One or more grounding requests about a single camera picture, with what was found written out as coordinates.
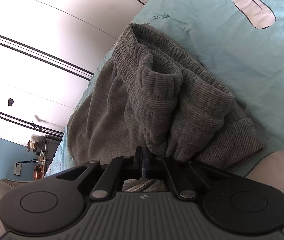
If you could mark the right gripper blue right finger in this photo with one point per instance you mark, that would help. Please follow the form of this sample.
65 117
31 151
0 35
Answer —
173 174

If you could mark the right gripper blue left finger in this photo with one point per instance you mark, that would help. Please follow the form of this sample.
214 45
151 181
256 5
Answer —
116 173

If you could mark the grey sweatpants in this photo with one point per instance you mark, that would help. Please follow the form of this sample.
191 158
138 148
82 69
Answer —
153 94

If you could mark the dark wooden nightstand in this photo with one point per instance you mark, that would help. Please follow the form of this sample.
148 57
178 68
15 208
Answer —
47 146

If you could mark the white wardrobe with dark trim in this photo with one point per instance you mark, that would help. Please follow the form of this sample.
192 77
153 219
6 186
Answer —
49 51

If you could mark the light blue bed sheet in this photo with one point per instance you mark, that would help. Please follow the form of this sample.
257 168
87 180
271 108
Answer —
242 43

